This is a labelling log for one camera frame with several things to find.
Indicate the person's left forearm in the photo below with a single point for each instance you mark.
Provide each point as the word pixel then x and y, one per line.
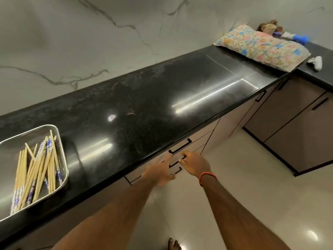
pixel 109 221

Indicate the metal mesh tray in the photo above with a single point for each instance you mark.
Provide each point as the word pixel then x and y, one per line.
pixel 10 153

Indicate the white drawer with brown front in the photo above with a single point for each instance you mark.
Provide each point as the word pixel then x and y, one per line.
pixel 200 135

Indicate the floral pillow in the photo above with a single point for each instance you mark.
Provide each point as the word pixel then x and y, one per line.
pixel 260 46

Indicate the brown cabinet door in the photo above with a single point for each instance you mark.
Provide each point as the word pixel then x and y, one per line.
pixel 307 137
pixel 226 124
pixel 286 106

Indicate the red wrist band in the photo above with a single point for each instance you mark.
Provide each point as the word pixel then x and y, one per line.
pixel 206 174

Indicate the person's left hand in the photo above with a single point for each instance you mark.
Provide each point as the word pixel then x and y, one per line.
pixel 158 174

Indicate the white crumpled cloth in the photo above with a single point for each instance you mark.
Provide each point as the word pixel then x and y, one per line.
pixel 316 62

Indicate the pile of bamboo chopsticks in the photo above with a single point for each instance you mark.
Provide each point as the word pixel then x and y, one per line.
pixel 36 174

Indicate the person's right forearm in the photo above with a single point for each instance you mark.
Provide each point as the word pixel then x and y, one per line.
pixel 234 213

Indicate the person's right foot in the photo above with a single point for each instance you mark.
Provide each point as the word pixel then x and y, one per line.
pixel 174 244

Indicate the person's right hand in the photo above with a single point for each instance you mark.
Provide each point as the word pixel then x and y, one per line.
pixel 195 164

